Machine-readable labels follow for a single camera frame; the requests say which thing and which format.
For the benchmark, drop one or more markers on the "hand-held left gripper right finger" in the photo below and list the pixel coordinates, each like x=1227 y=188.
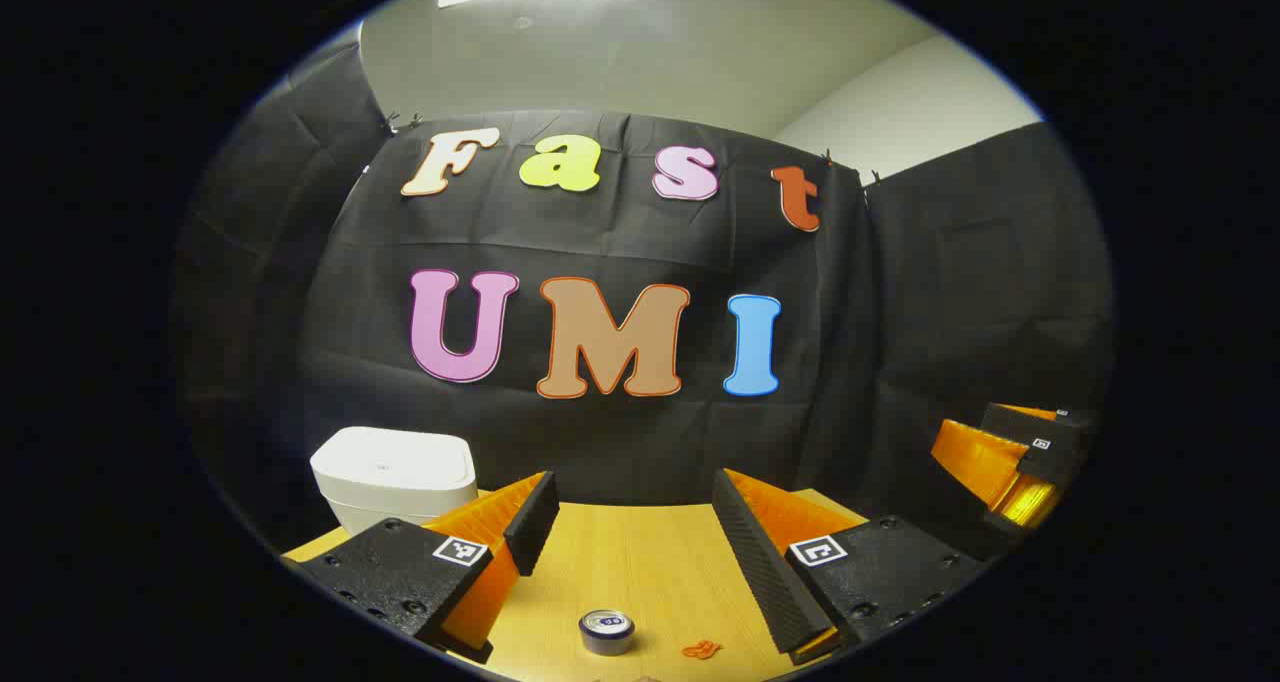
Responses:
x=760 y=562

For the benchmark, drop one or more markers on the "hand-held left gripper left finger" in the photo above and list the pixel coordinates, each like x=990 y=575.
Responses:
x=532 y=522

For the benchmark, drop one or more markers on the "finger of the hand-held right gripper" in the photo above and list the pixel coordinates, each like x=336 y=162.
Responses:
x=1050 y=457
x=1020 y=420

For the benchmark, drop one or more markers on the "orange paper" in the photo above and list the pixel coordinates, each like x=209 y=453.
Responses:
x=701 y=649

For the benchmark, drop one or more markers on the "silver pop can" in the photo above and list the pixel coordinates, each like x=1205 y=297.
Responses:
x=606 y=632

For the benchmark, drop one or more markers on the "white desktop garbage bin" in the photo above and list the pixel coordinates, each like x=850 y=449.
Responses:
x=395 y=472

